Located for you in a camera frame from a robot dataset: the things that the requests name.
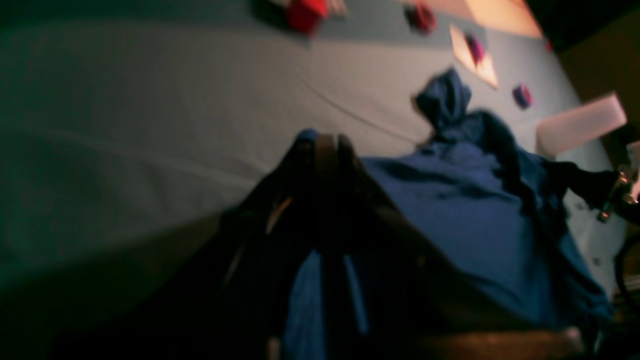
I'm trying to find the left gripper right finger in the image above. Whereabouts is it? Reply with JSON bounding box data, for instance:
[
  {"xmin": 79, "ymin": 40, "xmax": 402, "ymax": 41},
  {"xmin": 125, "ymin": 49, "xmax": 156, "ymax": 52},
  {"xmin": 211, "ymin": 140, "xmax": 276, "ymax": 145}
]
[{"xmin": 320, "ymin": 134, "xmax": 586, "ymax": 360}]

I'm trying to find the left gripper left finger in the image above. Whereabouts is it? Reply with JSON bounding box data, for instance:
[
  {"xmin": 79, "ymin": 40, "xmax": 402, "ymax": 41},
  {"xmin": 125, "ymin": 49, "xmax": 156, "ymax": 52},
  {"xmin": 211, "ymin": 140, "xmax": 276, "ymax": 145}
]
[{"xmin": 51, "ymin": 139, "xmax": 326, "ymax": 360}]

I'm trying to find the dark blue t-shirt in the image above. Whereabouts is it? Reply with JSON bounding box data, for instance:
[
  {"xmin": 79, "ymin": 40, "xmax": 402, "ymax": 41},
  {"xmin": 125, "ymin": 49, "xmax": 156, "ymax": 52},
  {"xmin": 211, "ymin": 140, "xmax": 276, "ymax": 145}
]
[{"xmin": 284, "ymin": 68, "xmax": 613, "ymax": 360}]

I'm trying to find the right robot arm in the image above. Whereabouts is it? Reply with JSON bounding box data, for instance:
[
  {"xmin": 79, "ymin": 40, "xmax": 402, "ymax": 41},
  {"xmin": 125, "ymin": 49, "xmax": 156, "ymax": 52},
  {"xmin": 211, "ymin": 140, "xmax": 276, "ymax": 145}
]
[{"xmin": 544, "ymin": 144, "xmax": 639, "ymax": 303}]

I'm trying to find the light blue table cloth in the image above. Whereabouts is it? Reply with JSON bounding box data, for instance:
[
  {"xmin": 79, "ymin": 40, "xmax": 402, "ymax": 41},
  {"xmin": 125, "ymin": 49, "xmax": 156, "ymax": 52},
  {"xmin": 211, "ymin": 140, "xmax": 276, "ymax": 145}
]
[{"xmin": 0, "ymin": 10, "xmax": 631, "ymax": 311}]

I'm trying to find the white plastic cup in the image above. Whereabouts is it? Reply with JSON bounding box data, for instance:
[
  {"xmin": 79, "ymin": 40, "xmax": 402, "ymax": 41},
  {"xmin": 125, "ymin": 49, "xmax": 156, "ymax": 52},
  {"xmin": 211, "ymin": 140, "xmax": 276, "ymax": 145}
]
[{"xmin": 535, "ymin": 92, "xmax": 627, "ymax": 158}]

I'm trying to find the purple tape roll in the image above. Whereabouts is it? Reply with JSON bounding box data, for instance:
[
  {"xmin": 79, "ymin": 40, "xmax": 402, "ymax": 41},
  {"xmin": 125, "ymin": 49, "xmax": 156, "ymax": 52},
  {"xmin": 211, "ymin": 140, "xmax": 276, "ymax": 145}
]
[{"xmin": 511, "ymin": 82, "xmax": 534, "ymax": 111}]

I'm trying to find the white card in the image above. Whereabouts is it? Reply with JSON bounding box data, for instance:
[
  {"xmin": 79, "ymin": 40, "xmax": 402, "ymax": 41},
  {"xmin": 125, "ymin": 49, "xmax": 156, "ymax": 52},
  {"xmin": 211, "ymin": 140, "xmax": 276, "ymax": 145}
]
[{"xmin": 449, "ymin": 24, "xmax": 499, "ymax": 89}]

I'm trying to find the pink small toy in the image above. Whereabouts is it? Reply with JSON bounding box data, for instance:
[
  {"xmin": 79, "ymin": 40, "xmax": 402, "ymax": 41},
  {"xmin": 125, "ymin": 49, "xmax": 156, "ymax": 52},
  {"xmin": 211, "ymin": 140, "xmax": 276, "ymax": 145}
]
[{"xmin": 464, "ymin": 33, "xmax": 486, "ymax": 67}]

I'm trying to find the red tape roll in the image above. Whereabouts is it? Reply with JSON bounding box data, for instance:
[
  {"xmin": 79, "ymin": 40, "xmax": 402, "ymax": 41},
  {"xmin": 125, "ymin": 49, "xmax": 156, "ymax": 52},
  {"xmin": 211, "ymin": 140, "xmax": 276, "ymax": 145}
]
[{"xmin": 404, "ymin": 2, "xmax": 438, "ymax": 35}]

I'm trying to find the red small block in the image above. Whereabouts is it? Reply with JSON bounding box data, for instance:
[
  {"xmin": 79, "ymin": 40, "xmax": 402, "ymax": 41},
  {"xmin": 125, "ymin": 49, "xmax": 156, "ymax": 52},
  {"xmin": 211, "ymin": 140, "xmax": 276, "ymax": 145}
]
[{"xmin": 285, "ymin": 0, "xmax": 329, "ymax": 35}]

